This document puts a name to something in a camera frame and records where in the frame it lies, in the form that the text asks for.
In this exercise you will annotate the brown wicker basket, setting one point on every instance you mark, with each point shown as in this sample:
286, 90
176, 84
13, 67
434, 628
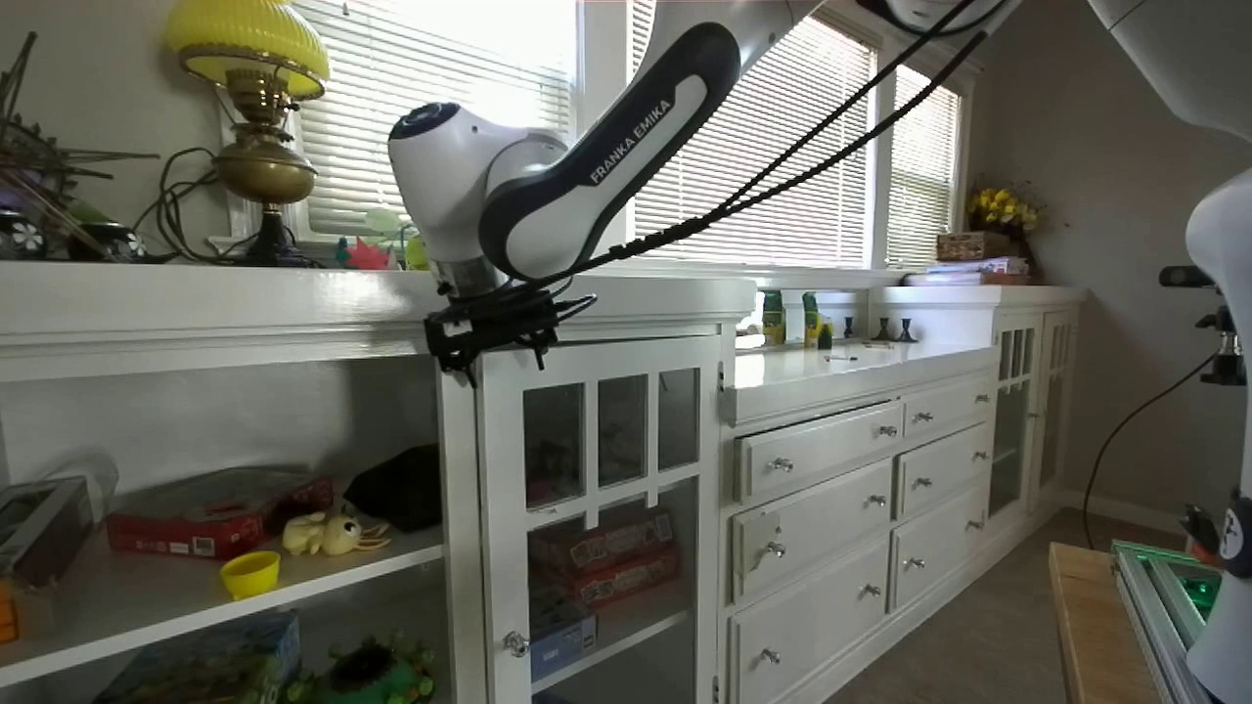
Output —
978, 249

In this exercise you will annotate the small dark bottle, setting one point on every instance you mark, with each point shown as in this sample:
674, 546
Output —
908, 335
883, 331

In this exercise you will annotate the white shelf cabinet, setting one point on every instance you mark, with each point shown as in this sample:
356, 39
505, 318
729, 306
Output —
196, 314

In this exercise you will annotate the black camera on stand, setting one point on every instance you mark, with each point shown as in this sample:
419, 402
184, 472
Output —
1217, 326

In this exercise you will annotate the dark box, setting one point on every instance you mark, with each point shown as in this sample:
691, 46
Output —
44, 528

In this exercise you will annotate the wooden board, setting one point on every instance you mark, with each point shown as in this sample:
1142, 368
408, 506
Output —
1088, 639

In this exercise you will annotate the white glass cabinet door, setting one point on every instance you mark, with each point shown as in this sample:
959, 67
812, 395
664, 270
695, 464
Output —
503, 520

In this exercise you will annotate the narrow white window blind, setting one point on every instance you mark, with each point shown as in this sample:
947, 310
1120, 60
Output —
925, 181

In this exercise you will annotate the small orange box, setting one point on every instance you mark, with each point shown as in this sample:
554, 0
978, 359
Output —
8, 612

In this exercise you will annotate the white drawer unit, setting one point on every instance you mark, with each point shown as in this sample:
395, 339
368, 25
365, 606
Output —
807, 372

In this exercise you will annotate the green bottle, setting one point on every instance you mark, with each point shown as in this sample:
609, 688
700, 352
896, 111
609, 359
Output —
812, 318
772, 318

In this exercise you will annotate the green and white frame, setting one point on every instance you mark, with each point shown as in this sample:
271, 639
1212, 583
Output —
1166, 600

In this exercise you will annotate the black cloth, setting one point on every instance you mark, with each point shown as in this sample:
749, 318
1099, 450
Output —
395, 492

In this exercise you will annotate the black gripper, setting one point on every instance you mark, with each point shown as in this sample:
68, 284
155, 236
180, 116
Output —
503, 318

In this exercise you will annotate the pale yellow plush toy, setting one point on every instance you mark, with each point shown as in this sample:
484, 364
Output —
318, 535

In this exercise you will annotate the small red toy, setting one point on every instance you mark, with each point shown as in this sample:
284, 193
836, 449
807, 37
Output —
368, 256

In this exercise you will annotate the flat red game box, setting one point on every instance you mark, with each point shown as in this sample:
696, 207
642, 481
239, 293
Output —
180, 528

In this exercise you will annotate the yellow-green ball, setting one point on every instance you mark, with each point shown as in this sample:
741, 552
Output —
416, 250

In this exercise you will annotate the dark spiky plant decoration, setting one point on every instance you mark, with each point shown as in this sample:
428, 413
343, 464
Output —
51, 168

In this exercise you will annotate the folded cloth stack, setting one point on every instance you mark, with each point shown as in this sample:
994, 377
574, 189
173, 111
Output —
970, 270

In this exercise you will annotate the yellow shade brass lamp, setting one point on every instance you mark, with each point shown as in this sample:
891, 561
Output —
254, 54

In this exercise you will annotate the yellow flower bunch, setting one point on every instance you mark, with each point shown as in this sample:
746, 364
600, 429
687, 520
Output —
1004, 211

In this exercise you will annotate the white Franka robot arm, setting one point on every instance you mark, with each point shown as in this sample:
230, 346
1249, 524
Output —
454, 168

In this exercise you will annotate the small yellow cup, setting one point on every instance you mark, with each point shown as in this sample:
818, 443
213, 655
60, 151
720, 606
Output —
253, 571

